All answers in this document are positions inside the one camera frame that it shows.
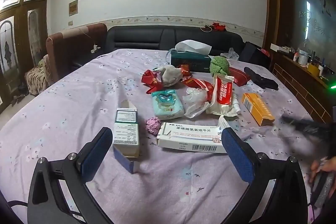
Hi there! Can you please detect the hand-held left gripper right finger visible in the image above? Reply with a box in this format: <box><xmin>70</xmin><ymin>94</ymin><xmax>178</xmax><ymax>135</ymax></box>
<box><xmin>222</xmin><ymin>127</ymin><xmax>308</xmax><ymax>224</ymax></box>

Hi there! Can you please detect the purple floral tablecloth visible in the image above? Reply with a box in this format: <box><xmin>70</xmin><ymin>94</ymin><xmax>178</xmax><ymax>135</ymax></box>
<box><xmin>0</xmin><ymin>49</ymin><xmax>328</xmax><ymax>224</ymax></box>

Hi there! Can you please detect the white charger with cable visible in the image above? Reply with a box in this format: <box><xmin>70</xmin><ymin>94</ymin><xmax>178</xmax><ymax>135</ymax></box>
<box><xmin>79</xmin><ymin>26</ymin><xmax>102</xmax><ymax>54</ymax></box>

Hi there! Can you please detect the small red snack packet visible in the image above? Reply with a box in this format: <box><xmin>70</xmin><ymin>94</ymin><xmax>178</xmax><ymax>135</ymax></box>
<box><xmin>178</xmin><ymin>64</ymin><xmax>193</xmax><ymax>77</ymax></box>

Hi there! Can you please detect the black folded item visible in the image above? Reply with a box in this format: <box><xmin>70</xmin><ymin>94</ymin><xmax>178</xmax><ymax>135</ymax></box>
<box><xmin>243</xmin><ymin>67</ymin><xmax>279</xmax><ymax>90</ymax></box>

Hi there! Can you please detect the grey tissue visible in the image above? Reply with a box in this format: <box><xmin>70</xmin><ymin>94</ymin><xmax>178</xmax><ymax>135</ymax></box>
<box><xmin>160</xmin><ymin>65</ymin><xmax>183</xmax><ymax>88</ymax></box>

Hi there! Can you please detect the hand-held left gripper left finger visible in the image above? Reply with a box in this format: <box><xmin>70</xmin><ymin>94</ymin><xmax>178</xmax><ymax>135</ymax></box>
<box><xmin>28</xmin><ymin>127</ymin><xmax>113</xmax><ymax>224</ymax></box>

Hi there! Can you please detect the black leather sofa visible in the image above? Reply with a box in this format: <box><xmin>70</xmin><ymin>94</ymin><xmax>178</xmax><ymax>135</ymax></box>
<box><xmin>71</xmin><ymin>26</ymin><xmax>246</xmax><ymax>69</ymax></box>

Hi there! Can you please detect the pink paper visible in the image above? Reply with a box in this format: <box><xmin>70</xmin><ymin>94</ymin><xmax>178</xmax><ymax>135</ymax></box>
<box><xmin>145</xmin><ymin>117</ymin><xmax>163</xmax><ymax>136</ymax></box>

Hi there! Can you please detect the green crumpled cloth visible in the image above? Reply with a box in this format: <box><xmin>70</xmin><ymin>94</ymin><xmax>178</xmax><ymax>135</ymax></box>
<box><xmin>210</xmin><ymin>56</ymin><xmax>231</xmax><ymax>76</ymax></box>

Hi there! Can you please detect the clear plastic wrapper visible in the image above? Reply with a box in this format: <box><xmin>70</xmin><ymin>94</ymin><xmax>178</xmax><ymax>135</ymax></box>
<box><xmin>182</xmin><ymin>88</ymin><xmax>211</xmax><ymax>118</ymax></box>

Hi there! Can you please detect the patterned seat cover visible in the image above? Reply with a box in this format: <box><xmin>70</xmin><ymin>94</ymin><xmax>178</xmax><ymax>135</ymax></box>
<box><xmin>25</xmin><ymin>55</ymin><xmax>53</xmax><ymax>96</ymax></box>

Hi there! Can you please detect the white plastic bag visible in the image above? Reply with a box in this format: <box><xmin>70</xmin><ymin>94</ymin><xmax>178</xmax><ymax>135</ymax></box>
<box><xmin>220</xmin><ymin>47</ymin><xmax>240</xmax><ymax>61</ymax></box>

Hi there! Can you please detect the dark green tissue box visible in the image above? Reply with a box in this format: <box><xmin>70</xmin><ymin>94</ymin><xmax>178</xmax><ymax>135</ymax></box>
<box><xmin>166</xmin><ymin>40</ymin><xmax>213</xmax><ymax>73</ymax></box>

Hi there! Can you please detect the orange medicine box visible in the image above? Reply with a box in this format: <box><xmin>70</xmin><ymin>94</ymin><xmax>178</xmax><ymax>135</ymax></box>
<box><xmin>241</xmin><ymin>93</ymin><xmax>276</xmax><ymax>126</ymax></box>

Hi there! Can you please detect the person's right hand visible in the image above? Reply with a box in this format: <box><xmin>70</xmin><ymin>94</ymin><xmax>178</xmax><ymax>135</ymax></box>
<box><xmin>309</xmin><ymin>156</ymin><xmax>336</xmax><ymax>189</ymax></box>

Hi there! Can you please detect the wooden counter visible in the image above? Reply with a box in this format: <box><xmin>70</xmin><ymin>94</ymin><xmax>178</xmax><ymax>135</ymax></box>
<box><xmin>270</xmin><ymin>52</ymin><xmax>336</xmax><ymax>123</ymax></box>

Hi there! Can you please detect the green and white medicine box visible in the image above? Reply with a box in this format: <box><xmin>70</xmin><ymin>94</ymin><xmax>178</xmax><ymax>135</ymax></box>
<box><xmin>113</xmin><ymin>99</ymin><xmax>141</xmax><ymax>174</ymax></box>

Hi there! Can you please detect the brown armchair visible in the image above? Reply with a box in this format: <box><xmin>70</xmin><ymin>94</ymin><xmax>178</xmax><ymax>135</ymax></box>
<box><xmin>25</xmin><ymin>23</ymin><xmax>108</xmax><ymax>96</ymax></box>

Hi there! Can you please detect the white jar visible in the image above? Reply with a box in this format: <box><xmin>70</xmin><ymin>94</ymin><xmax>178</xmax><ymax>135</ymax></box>
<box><xmin>299</xmin><ymin>50</ymin><xmax>310</xmax><ymax>66</ymax></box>

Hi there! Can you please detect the wooden glass-panel door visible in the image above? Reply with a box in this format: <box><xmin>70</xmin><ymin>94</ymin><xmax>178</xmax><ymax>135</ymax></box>
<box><xmin>0</xmin><ymin>0</ymin><xmax>50</xmax><ymax>114</ymax></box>

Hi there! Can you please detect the red and white pouch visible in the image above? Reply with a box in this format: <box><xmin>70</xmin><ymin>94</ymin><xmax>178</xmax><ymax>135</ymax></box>
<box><xmin>205</xmin><ymin>75</ymin><xmax>241</xmax><ymax>117</ymax></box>

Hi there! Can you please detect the dark red packet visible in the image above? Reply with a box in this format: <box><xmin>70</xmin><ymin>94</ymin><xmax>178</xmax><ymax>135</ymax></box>
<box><xmin>228</xmin><ymin>67</ymin><xmax>251</xmax><ymax>87</ymax></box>

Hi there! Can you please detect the long white medicine box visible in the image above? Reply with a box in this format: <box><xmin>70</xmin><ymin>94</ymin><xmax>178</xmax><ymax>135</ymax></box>
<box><xmin>157</xmin><ymin>115</ymin><xmax>238</xmax><ymax>154</ymax></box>

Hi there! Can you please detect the cartoon print tissue pack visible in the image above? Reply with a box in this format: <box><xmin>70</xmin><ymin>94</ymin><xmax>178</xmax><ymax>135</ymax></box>
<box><xmin>151</xmin><ymin>89</ymin><xmax>185</xmax><ymax>120</ymax></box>

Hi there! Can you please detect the small wall plaque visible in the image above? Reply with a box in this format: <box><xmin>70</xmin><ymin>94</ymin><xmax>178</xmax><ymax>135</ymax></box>
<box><xmin>68</xmin><ymin>0</ymin><xmax>79</xmax><ymax>17</ymax></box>

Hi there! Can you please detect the red and white snack wrapper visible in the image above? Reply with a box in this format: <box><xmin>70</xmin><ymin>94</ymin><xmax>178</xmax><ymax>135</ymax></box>
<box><xmin>183</xmin><ymin>77</ymin><xmax>214</xmax><ymax>102</ymax></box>

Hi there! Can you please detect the white flat box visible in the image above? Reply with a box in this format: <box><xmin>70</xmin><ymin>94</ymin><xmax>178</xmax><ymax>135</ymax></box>
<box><xmin>270</xmin><ymin>43</ymin><xmax>290</xmax><ymax>53</ymax></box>

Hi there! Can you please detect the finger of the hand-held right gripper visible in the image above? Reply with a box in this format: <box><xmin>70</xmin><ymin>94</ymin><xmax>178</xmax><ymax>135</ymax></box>
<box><xmin>280</xmin><ymin>114</ymin><xmax>322</xmax><ymax>139</ymax></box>

